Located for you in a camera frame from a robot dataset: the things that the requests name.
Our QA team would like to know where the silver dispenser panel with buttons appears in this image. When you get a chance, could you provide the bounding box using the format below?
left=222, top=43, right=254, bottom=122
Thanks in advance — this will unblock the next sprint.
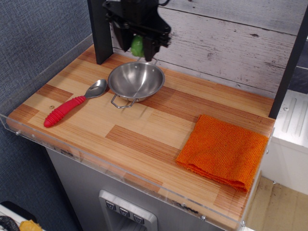
left=99, top=190, right=158, bottom=231

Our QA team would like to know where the silver metal bowl with handles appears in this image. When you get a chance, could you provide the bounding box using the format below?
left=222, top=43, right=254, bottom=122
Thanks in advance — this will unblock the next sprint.
left=107, top=59, right=165, bottom=109

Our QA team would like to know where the grey toy fridge cabinet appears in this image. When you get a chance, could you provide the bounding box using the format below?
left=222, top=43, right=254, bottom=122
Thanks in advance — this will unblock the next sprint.
left=47, top=149, right=220, bottom=231

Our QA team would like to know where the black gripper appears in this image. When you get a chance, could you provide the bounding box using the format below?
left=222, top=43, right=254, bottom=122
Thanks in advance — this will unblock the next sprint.
left=103, top=0, right=171, bottom=62

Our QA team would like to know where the green yellow toy corn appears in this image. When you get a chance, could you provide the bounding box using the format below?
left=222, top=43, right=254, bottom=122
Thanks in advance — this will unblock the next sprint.
left=131, top=35, right=144, bottom=57

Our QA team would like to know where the black and yellow object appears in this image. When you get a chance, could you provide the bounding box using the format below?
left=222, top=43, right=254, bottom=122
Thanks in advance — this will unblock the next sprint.
left=0, top=201, right=44, bottom=231

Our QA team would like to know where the right black upright post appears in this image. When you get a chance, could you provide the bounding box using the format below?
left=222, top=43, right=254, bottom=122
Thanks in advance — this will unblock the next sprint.
left=269, top=9, right=308, bottom=119

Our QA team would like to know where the white ribbed toy counter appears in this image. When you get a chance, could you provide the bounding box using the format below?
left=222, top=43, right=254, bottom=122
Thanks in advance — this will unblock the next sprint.
left=261, top=90, right=308, bottom=194

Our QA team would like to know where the clear acrylic table guard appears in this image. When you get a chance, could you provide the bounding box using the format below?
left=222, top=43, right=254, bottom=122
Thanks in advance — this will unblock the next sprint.
left=8, top=35, right=279, bottom=231

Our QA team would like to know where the orange folded cloth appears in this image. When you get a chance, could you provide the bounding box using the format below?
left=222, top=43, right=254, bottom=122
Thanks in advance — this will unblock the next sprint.
left=176, top=115, right=269, bottom=193

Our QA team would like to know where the black upright post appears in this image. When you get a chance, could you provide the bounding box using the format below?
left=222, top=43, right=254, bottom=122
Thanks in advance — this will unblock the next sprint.
left=269, top=9, right=308, bottom=119
left=87, top=0, right=114, bottom=64

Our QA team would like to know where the red handled metal spoon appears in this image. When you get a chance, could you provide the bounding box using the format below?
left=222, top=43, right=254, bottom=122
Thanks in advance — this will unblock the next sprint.
left=43, top=79, right=107, bottom=128

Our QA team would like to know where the left black upright post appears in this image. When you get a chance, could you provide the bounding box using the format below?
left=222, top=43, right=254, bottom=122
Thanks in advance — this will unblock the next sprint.
left=87, top=0, right=114, bottom=64

